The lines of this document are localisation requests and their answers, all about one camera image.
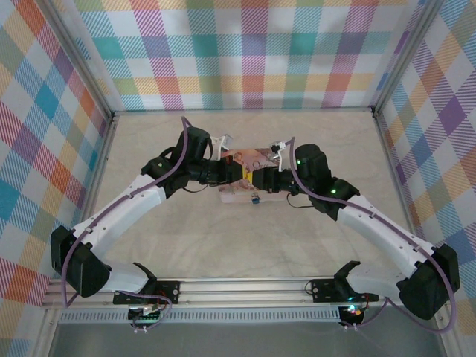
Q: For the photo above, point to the illustrated pink storybook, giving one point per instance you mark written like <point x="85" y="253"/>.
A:
<point x="247" y="156"/>

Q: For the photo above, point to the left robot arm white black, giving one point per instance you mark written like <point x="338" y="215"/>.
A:
<point x="122" y="208"/>

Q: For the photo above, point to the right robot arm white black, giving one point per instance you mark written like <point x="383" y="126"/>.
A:
<point x="372" y="219"/>

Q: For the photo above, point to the black controller with lit LED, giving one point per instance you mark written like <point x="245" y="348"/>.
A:
<point x="351" y="313"/>

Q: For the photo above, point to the green circuit board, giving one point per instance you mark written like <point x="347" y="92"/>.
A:
<point x="147" y="314"/>

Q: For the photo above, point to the aluminium frame bar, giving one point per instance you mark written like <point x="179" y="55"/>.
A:
<point x="241" y="109"/>

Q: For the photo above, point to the aluminium mounting rail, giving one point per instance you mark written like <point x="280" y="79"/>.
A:
<point x="241" y="292"/>

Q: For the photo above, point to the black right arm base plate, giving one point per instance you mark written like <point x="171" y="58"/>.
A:
<point x="323" y="291"/>

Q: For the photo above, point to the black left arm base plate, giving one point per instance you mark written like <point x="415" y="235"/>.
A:
<point x="167" y="291"/>

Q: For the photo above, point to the aluminium frame post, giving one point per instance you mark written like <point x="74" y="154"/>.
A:
<point x="403" y="59"/>
<point x="76" y="59"/>

